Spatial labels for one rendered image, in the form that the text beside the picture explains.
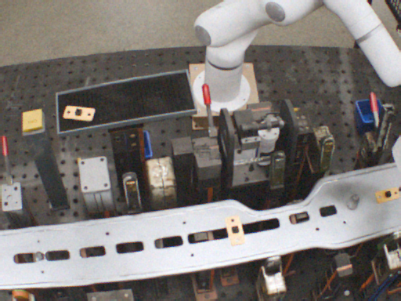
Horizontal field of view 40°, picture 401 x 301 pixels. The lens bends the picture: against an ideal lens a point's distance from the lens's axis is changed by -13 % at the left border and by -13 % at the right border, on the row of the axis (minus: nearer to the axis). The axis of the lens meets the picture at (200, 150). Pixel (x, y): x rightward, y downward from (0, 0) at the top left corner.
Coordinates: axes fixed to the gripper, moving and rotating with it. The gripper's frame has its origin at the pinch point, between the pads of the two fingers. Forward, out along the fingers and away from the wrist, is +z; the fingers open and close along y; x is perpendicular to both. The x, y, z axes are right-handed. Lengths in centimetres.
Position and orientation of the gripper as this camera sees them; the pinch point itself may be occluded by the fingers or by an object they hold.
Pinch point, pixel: (399, 173)
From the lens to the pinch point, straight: 163.5
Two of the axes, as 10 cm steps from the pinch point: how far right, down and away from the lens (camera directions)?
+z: -0.2, 5.3, 8.5
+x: 9.8, -1.6, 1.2
